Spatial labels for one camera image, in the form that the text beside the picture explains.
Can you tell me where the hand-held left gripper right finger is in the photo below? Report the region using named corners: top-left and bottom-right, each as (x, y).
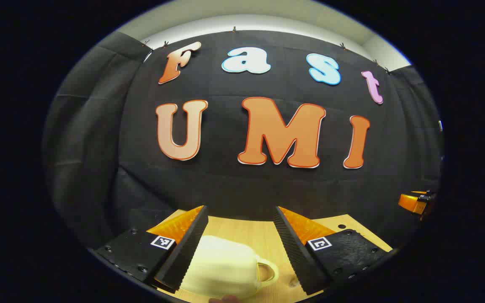
top-left (273, 206), bottom-right (394, 296)

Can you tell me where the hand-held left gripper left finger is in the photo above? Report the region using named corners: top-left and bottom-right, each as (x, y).
top-left (95, 205), bottom-right (209, 293)

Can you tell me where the pale yellow suitcase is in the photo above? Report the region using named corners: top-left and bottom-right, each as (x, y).
top-left (179, 236), bottom-right (280, 300)

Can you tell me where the black backdrop cloth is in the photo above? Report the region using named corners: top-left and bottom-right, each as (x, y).
top-left (43, 29), bottom-right (443, 253)

